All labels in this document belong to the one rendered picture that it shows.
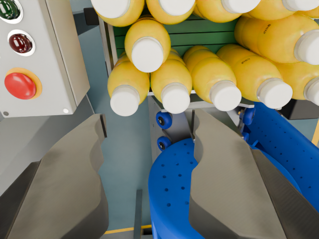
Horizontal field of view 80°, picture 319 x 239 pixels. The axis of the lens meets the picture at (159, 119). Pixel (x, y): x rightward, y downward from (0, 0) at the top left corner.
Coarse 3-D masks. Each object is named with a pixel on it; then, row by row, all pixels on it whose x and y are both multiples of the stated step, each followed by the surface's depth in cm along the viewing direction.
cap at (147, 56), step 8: (144, 40) 23; (152, 40) 23; (136, 48) 23; (144, 48) 23; (152, 48) 23; (160, 48) 23; (136, 56) 23; (144, 56) 23; (152, 56) 23; (160, 56) 23; (136, 64) 24; (144, 64) 24; (152, 64) 24; (160, 64) 24
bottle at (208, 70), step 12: (192, 48) 41; (204, 48) 39; (192, 60) 36; (204, 60) 33; (216, 60) 31; (192, 72) 34; (204, 72) 30; (216, 72) 29; (228, 72) 29; (204, 84) 30; (216, 84) 28; (204, 96) 31
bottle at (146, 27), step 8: (144, 16) 34; (152, 16) 36; (136, 24) 27; (144, 24) 26; (152, 24) 26; (160, 24) 28; (128, 32) 27; (136, 32) 25; (144, 32) 25; (152, 32) 25; (160, 32) 26; (128, 40) 26; (136, 40) 24; (160, 40) 25; (168, 40) 27; (128, 48) 26; (168, 48) 27; (128, 56) 28; (168, 56) 29
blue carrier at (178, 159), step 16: (176, 144) 46; (192, 144) 46; (160, 160) 42; (176, 160) 42; (192, 160) 42; (272, 160) 41; (160, 176) 38; (176, 176) 38; (288, 176) 37; (160, 192) 35; (176, 192) 35; (160, 208) 32; (176, 208) 32; (160, 224) 32; (176, 224) 30
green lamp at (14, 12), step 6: (0, 0) 19; (6, 0) 19; (12, 0) 20; (0, 6) 19; (6, 6) 20; (12, 6) 20; (0, 12) 20; (6, 12) 20; (12, 12) 20; (18, 12) 20; (6, 18) 20; (12, 18) 20
